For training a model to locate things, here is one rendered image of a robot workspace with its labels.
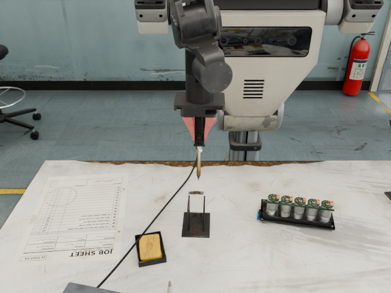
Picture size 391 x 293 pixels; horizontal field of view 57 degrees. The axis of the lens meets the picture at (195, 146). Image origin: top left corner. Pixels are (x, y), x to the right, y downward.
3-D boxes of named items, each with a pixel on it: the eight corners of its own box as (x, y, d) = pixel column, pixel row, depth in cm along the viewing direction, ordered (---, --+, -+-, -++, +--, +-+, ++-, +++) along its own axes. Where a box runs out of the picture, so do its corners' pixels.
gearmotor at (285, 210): (278, 212, 81) (281, 194, 79) (289, 213, 81) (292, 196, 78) (278, 219, 79) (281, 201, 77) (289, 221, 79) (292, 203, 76)
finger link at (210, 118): (214, 149, 75) (216, 108, 70) (181, 148, 76) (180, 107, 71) (214, 132, 81) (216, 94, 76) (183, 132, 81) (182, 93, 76)
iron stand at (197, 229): (209, 232, 82) (210, 190, 83) (209, 240, 74) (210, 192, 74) (183, 232, 83) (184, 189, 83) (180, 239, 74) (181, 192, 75)
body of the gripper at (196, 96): (224, 114, 71) (226, 78, 67) (173, 113, 71) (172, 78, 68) (224, 100, 77) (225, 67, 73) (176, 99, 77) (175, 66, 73)
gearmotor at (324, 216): (316, 217, 80) (320, 199, 77) (327, 218, 80) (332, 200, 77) (317, 224, 78) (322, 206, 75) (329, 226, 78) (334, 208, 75)
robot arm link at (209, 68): (213, 3, 66) (169, 13, 64) (238, 16, 56) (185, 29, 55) (221, 64, 73) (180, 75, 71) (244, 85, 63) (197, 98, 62)
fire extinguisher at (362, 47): (339, 89, 336) (352, 29, 308) (356, 89, 336) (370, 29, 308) (345, 95, 324) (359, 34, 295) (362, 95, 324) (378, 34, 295)
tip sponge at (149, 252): (135, 239, 76) (134, 234, 75) (160, 235, 77) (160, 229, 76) (138, 267, 70) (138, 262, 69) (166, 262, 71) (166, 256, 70)
